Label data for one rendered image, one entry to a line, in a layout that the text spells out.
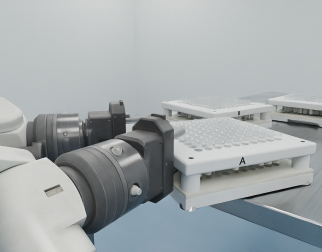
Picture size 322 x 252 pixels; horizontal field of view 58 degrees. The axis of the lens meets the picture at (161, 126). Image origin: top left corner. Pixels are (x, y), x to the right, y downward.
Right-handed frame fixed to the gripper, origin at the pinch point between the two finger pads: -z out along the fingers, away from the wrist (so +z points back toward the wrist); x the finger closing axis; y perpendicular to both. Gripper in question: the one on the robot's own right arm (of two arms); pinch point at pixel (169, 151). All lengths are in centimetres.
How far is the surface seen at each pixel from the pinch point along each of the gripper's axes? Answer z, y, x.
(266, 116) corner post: -53, 0, 3
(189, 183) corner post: 2.5, 4.9, 3.1
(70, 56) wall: -234, -319, -17
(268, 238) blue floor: -131, -13, 92
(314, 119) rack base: -65, 11, 5
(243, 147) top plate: -8.0, 8.6, -0.1
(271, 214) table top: -4.7, 14.4, 8.1
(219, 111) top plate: -35.2, -7.4, -0.2
